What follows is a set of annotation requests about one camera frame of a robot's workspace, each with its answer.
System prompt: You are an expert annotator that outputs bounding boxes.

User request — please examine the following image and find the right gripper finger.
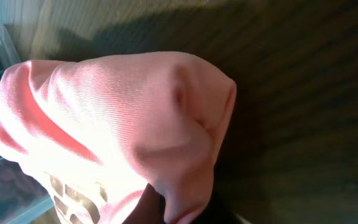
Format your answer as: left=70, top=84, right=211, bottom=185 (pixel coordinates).
left=122, top=184, right=165, bottom=224

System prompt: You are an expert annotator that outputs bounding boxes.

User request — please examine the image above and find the pink printed t-shirt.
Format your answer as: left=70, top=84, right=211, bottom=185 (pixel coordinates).
left=0, top=52, right=236, bottom=223

